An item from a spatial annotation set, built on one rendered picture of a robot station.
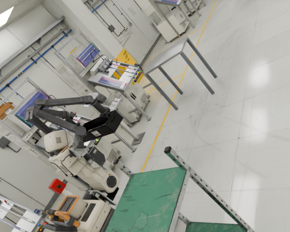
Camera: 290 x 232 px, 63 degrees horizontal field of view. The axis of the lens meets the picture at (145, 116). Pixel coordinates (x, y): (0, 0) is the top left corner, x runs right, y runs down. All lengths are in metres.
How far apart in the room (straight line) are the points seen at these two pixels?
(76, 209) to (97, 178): 0.29
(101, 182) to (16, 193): 3.07
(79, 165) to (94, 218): 0.45
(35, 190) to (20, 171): 0.45
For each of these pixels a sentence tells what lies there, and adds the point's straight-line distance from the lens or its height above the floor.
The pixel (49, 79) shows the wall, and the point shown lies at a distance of 5.73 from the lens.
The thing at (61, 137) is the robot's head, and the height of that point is 1.30.
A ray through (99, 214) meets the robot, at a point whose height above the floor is 0.77.
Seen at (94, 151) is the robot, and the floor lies 1.02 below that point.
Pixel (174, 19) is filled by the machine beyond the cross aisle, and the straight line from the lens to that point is 7.10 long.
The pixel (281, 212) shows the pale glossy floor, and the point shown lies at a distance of 2.02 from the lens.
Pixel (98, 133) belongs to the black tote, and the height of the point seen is 1.06.
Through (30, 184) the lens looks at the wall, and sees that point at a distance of 5.09.
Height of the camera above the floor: 1.68
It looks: 22 degrees down
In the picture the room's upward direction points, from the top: 45 degrees counter-clockwise
